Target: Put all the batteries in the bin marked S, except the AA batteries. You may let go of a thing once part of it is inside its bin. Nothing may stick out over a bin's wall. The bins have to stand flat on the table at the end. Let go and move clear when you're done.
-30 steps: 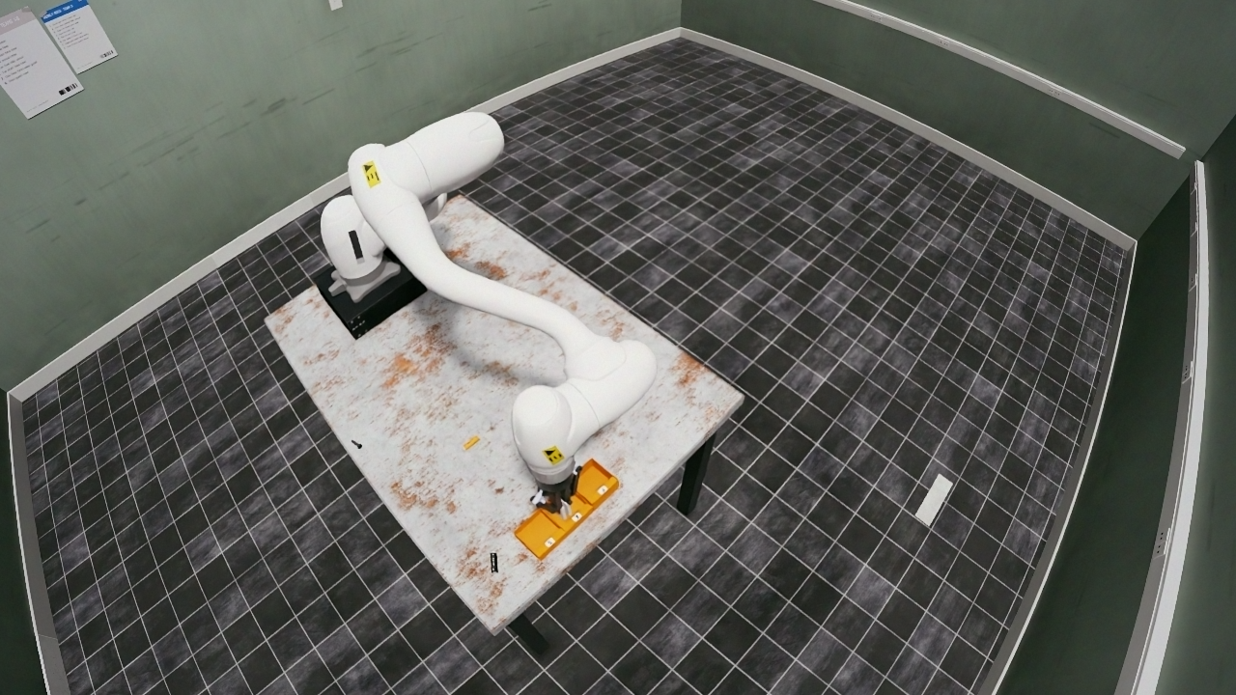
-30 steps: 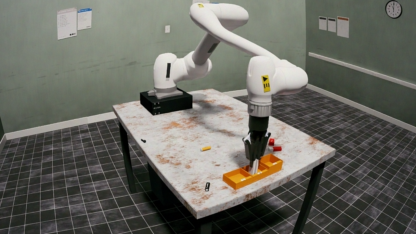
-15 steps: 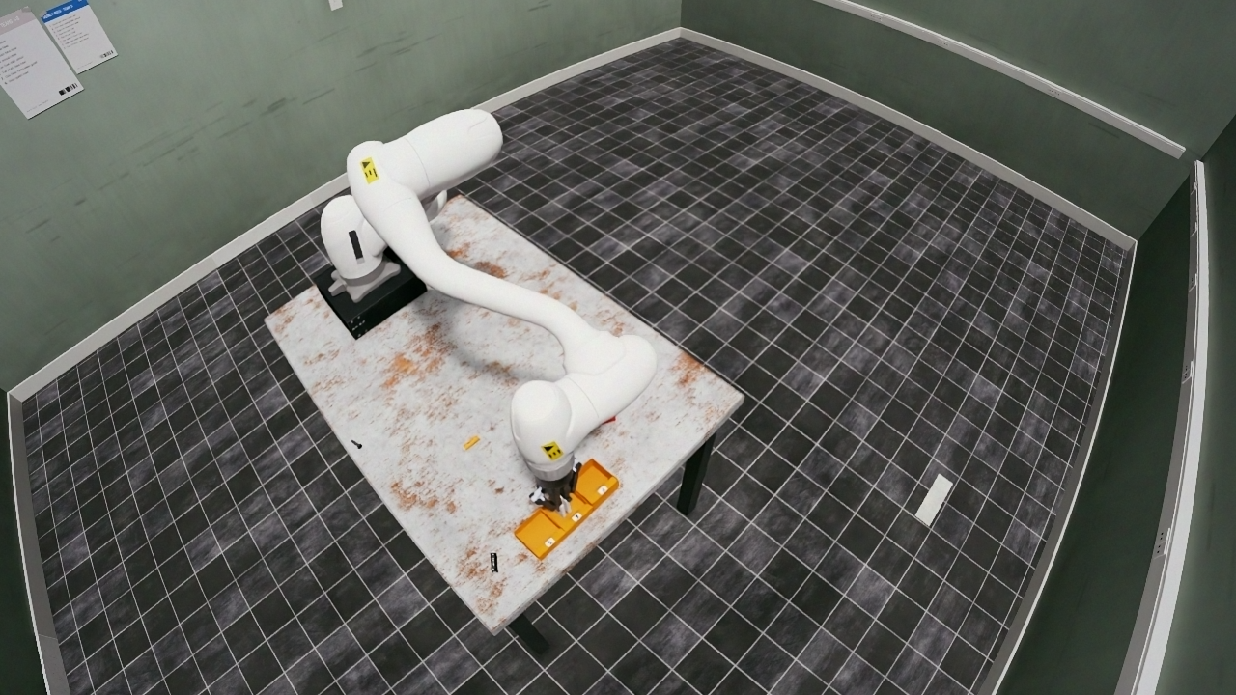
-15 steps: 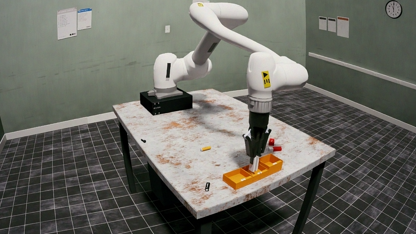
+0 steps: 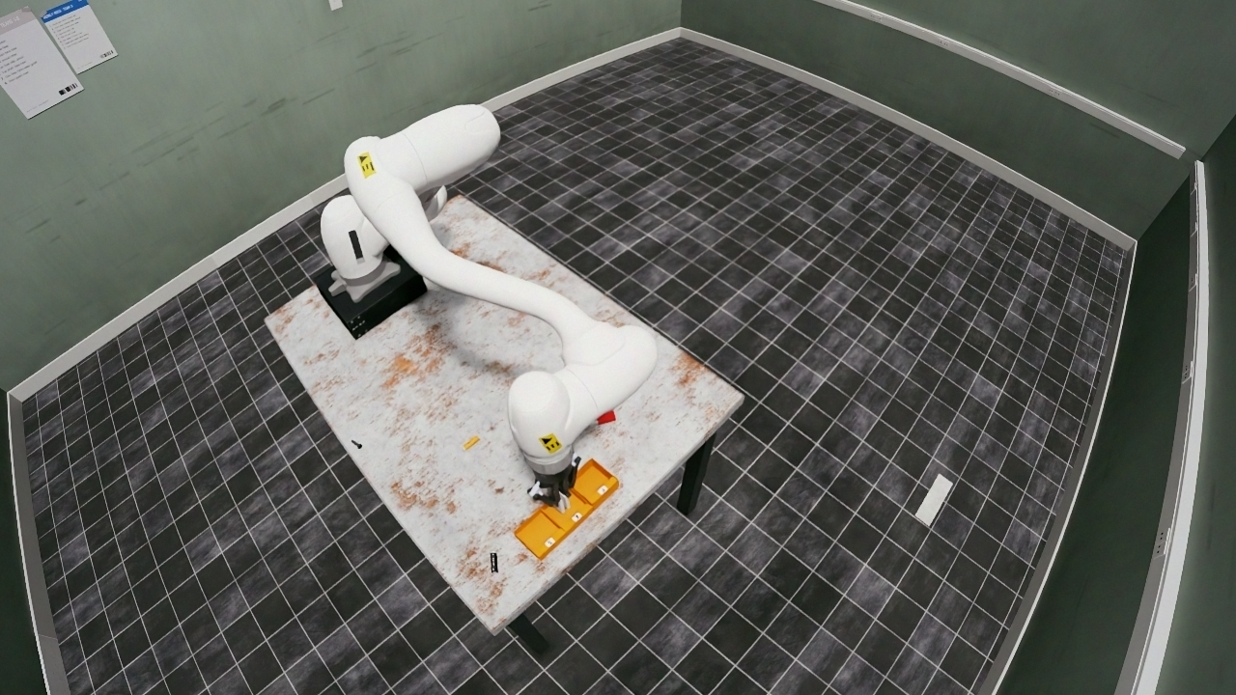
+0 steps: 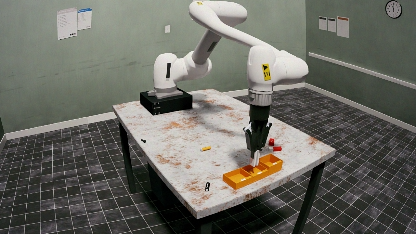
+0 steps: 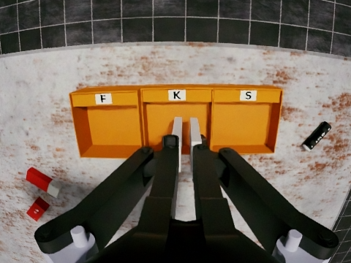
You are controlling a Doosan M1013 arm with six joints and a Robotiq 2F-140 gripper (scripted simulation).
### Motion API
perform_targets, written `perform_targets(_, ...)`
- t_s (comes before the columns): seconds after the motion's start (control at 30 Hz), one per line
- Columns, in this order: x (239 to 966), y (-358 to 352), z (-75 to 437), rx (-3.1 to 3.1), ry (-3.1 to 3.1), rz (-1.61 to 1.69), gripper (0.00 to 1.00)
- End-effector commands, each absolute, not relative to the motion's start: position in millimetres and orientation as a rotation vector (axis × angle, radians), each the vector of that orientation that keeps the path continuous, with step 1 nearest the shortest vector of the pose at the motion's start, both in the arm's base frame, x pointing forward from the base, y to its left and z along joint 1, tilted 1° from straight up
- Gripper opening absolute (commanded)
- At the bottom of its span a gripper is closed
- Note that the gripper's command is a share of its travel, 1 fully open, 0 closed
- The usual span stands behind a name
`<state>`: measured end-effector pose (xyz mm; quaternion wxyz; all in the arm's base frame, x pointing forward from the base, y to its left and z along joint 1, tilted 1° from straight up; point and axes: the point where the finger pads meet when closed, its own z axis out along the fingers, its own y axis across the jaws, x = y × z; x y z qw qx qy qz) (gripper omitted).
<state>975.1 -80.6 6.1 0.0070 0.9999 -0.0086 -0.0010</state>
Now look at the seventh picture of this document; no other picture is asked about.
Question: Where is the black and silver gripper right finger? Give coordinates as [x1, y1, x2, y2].
[189, 118, 339, 263]

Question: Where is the black battery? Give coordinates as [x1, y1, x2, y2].
[303, 121, 332, 152]

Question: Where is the orange three-compartment tray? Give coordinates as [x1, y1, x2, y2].
[69, 84, 284, 159]

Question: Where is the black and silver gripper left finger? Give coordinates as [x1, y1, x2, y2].
[34, 117, 182, 263]

